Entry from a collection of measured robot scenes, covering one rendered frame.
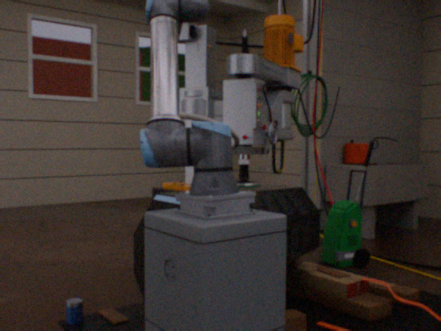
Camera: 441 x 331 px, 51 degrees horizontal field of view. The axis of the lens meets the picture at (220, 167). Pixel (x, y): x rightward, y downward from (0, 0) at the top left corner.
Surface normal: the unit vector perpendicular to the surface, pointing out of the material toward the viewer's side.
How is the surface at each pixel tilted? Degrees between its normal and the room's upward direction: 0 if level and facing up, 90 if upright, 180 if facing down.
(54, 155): 90
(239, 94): 90
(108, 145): 90
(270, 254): 90
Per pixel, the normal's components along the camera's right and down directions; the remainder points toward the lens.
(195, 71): -0.40, 0.04
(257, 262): 0.61, 0.04
